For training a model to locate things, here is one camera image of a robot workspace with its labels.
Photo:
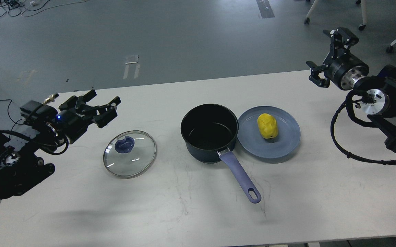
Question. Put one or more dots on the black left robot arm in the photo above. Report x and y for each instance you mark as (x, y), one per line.
(50, 130)

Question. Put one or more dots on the glass pot lid blue knob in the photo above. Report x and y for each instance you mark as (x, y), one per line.
(130, 154)

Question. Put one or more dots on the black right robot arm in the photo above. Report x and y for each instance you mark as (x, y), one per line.
(371, 99)

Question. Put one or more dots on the dark blue saucepan purple handle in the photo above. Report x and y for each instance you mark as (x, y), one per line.
(210, 135)

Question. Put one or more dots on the light blue plate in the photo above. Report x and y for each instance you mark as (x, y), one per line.
(275, 148)

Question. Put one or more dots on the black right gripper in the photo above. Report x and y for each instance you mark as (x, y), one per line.
(342, 68)

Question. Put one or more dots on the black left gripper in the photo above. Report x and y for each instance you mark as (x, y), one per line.
(73, 118)

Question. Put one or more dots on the yellow potato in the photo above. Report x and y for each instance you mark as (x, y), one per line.
(268, 127)

